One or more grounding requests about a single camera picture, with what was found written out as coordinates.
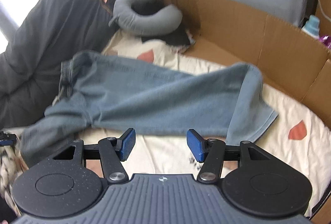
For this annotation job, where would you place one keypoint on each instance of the black white patterned blanket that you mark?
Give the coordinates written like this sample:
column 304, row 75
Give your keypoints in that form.
column 12, row 166

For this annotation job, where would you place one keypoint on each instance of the pink white refill pouch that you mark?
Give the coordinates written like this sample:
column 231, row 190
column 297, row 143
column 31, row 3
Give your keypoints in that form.
column 326, row 40

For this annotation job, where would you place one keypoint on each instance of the black cloth under neck pillow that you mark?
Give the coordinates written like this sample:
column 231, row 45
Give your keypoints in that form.
column 179, row 41

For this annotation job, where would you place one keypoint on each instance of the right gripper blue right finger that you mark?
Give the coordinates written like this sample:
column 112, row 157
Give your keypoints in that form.
column 197, row 145

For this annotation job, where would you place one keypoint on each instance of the grey U-shaped neck pillow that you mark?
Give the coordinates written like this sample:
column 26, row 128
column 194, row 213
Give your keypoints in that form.
column 146, row 18

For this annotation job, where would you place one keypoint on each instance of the white laundry detergent bottle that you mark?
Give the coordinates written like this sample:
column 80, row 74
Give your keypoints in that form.
column 311, row 27

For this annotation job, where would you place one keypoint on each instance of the brown cardboard sheet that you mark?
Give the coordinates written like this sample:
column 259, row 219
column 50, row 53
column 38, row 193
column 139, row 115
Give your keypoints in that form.
column 227, row 32

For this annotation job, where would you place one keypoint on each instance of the dark grey pillow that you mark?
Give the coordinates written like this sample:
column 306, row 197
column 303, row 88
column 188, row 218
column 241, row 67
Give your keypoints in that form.
column 52, row 33

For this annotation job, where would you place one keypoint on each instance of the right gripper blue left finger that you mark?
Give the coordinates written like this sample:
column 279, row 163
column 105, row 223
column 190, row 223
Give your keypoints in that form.
column 125, row 144

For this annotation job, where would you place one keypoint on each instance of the blue-grey denim pants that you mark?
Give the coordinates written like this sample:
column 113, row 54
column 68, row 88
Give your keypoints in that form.
column 118, row 93

